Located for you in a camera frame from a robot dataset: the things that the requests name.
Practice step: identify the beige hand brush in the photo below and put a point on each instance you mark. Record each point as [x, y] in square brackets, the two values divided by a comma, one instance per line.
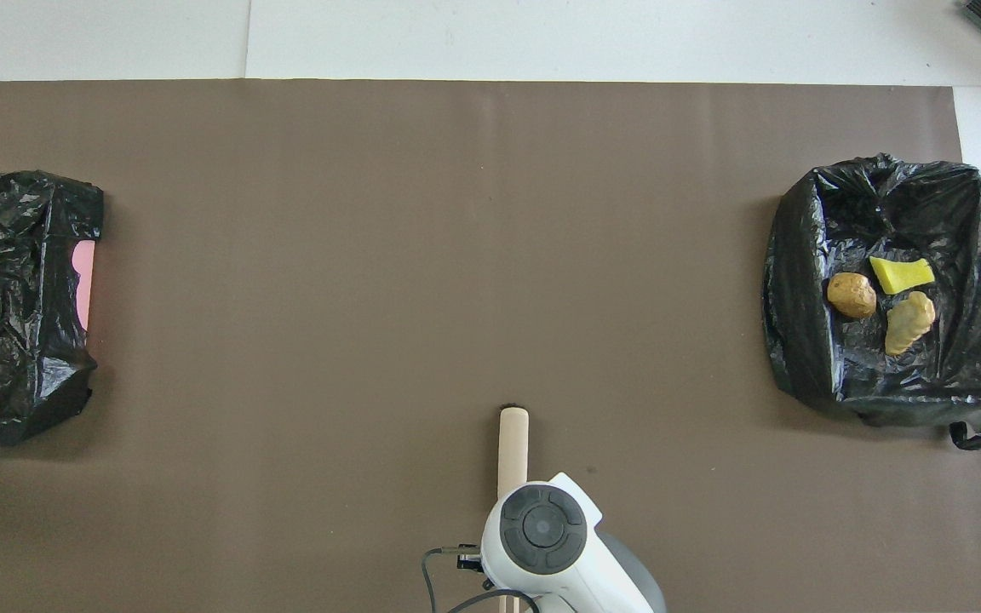
[513, 451]

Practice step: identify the brown bread roll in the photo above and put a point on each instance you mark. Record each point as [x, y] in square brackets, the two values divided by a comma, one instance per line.
[851, 295]

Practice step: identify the pale trash piece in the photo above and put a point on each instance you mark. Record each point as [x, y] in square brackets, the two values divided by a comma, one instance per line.
[908, 323]

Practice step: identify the yellow sponge wedge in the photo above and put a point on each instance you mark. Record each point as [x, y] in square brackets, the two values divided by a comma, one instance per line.
[901, 275]

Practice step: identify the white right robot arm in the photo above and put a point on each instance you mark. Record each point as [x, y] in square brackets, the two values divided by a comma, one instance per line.
[550, 545]

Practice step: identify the black-bagged pink bin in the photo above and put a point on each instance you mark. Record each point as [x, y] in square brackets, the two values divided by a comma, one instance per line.
[5, 255]

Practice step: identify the black-bagged open bin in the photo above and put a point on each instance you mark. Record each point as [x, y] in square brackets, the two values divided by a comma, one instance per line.
[967, 221]

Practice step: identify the brown table mat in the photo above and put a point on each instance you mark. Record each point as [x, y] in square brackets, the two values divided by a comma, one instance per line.
[456, 255]

